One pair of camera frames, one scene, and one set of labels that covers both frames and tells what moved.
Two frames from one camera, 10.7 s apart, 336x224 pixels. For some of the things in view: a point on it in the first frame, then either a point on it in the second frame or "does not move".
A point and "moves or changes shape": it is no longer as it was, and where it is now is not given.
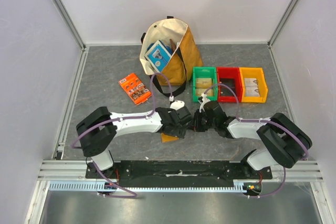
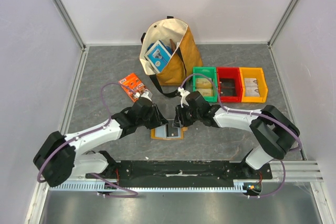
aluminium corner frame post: [289, 9] does not move
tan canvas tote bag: [186, 62] does not move
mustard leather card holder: [165, 138] moves or changes shape
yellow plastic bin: [254, 73] does not move
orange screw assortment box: [135, 88] does not move
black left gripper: [179, 131] to [159, 119]
